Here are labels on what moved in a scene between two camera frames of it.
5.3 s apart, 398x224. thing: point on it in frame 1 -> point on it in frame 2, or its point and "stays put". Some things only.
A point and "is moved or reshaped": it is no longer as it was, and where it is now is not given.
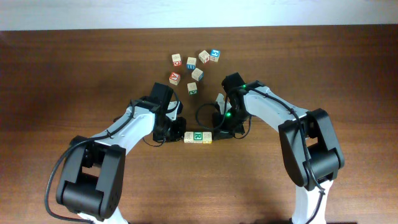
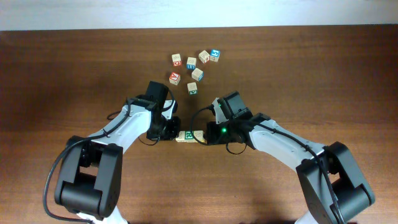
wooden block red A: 175,78 stays put
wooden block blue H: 191,63 stays put
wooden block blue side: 198,74 stays put
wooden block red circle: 204,56 stays put
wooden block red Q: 176,60 stays put
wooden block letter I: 188,137 is moved or reshaped
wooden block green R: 198,137 -> 188,136
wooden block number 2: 207,138 is moved or reshaped
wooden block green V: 192,88 stays put
